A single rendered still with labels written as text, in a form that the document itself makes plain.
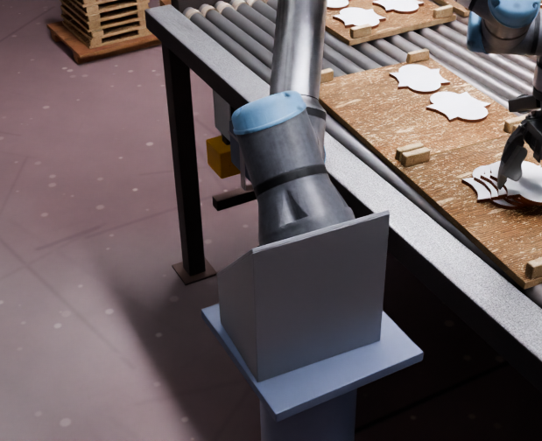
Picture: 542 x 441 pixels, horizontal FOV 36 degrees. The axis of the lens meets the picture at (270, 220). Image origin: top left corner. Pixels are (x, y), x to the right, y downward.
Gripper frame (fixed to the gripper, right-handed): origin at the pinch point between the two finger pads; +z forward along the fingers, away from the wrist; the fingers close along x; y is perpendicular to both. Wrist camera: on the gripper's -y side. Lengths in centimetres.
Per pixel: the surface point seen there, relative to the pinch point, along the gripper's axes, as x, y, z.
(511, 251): -10.4, 15.3, 3.3
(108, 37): -72, -306, 89
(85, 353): -93, -78, 97
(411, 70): -3, -56, 3
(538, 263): -9.7, 22.5, 0.6
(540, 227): -2.4, 10.0, 3.4
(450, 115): -2.5, -32.3, 2.5
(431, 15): 15, -90, 3
